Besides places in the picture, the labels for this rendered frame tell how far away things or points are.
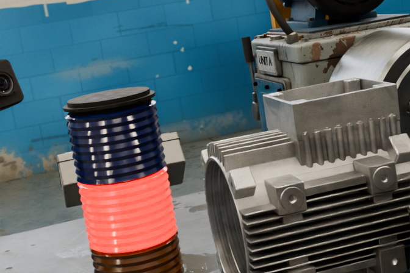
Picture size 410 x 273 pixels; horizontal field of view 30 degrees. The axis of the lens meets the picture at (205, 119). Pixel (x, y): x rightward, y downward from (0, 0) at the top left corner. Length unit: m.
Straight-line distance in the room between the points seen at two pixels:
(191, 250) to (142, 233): 0.97
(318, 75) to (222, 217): 0.47
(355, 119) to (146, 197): 0.39
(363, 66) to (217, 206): 0.38
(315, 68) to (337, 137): 0.51
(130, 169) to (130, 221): 0.03
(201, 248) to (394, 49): 0.55
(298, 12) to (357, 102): 0.74
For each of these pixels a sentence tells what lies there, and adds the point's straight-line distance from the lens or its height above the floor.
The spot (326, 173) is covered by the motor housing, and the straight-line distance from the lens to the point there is 0.81.
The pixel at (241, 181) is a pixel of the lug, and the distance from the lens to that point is 0.77.
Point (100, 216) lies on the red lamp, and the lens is 0.49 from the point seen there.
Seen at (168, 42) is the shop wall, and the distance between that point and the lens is 6.50.
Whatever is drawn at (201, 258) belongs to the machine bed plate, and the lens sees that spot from 1.41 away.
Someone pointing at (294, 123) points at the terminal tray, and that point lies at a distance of 0.80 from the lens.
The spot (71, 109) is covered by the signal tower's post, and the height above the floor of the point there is 1.21.
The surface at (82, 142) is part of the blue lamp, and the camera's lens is 0.48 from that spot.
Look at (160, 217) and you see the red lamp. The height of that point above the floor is 1.14.
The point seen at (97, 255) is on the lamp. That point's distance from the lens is 0.51.
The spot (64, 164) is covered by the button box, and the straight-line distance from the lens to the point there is 1.05.
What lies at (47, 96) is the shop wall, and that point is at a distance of 6.37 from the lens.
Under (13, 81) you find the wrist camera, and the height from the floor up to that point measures 1.22.
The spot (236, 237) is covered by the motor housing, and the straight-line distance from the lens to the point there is 0.93.
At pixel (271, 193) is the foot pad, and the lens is 0.78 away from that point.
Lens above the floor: 1.28
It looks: 10 degrees down
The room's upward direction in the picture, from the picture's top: 9 degrees counter-clockwise
